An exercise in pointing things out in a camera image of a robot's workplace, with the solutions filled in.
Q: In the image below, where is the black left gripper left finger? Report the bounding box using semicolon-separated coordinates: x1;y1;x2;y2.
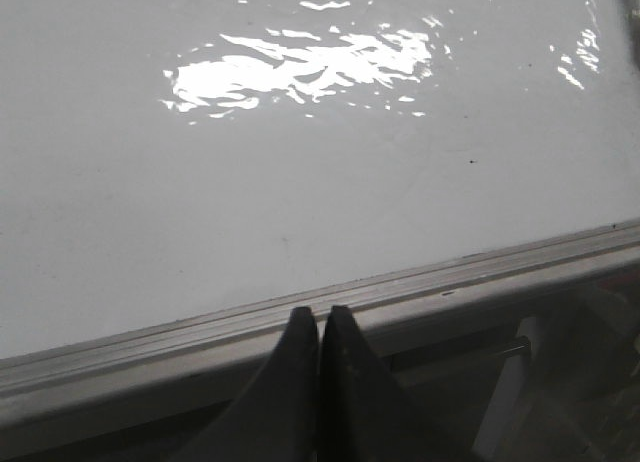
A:
175;307;319;461

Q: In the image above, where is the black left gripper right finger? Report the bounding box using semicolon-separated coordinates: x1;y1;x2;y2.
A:
319;306;474;461

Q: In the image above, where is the grey metal stand frame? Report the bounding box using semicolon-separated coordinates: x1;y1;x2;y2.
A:
390;273;639;461

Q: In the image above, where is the white whiteboard with grey frame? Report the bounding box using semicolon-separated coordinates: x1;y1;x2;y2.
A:
1;0;639;441

